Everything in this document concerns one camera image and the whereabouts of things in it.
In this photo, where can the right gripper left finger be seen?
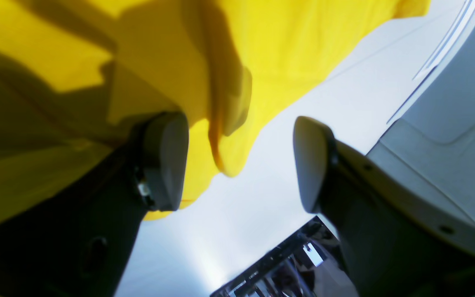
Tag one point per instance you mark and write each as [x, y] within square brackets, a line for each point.
[78, 243]

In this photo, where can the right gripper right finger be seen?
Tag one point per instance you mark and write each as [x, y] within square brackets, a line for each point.
[393, 243]

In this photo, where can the yellow T-shirt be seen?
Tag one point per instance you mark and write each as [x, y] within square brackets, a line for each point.
[76, 76]

